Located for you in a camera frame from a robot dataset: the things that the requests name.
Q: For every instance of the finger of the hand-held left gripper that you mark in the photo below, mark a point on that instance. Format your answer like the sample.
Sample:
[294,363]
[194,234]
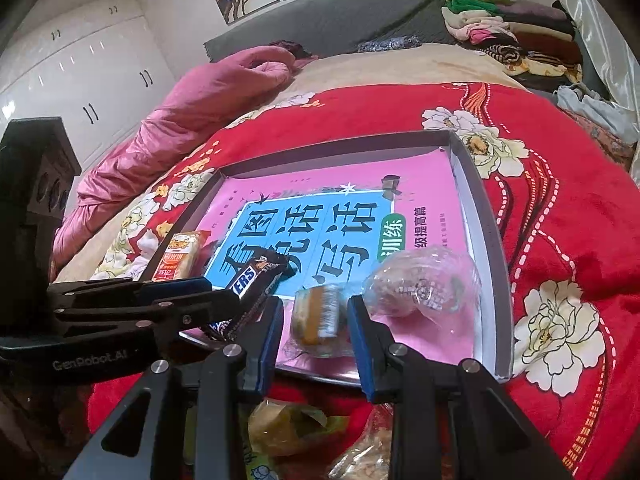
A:
[185,285]
[200,310]

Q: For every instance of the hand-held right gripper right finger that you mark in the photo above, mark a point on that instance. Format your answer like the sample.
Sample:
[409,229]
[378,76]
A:
[360,355]

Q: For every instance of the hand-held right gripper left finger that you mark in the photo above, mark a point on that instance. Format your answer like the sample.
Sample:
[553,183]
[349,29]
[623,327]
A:
[267,345]

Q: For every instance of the orange cracker packet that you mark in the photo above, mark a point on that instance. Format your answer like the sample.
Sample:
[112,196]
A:
[182,252]

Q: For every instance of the yellow cake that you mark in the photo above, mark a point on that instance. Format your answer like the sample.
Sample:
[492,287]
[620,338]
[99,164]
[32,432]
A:
[315,320]

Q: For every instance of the brown chocolate bar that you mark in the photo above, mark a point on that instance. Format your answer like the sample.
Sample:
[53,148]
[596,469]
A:
[250,275]

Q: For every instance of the clear pastry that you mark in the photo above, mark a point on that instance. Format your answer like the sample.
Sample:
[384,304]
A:
[425,285]
[365,455]

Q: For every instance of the green snack packet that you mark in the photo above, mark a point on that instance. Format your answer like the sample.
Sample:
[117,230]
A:
[260,467]

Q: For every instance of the shallow grey cardboard box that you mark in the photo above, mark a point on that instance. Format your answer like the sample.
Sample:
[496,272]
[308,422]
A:
[492,260]

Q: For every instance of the pink book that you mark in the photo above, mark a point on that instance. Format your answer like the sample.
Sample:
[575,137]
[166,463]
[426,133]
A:
[435,200]

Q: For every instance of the pink quilt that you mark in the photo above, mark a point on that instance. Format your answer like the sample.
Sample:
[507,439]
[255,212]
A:
[200,110]

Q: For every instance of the white wardrobe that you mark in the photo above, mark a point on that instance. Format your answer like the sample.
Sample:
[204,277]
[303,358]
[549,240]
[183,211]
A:
[75,60]

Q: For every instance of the red floral blanket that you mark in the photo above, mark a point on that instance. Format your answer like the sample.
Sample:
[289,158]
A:
[575,210]

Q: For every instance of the dark purple cloth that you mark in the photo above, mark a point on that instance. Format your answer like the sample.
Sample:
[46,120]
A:
[295,50]

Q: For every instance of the beige bed sheet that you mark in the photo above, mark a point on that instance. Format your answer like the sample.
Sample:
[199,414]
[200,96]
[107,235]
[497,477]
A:
[400,67]

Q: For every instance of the dark patterned cloth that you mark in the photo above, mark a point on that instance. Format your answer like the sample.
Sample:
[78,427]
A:
[390,44]

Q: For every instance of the grey headboard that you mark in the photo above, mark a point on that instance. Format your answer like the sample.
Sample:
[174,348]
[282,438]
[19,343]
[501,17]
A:
[350,15]

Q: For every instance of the light blue cloth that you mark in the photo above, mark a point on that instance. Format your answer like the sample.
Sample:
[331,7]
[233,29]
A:
[600,110]

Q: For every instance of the pile of folded clothes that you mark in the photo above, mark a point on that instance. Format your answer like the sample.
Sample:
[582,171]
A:
[540,35]

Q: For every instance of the white satin curtain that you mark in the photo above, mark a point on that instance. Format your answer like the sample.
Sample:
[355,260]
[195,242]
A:
[615,60]

